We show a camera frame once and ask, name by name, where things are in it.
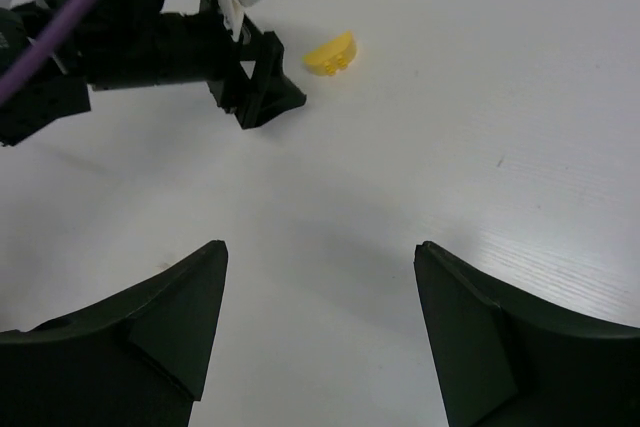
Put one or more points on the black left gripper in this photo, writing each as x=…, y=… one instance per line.
x=54, y=52

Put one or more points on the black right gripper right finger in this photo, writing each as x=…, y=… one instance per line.
x=505, y=357

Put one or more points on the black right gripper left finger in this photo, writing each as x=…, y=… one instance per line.
x=137, y=358

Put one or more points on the yellow square lego brick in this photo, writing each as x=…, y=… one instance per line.
x=333, y=56

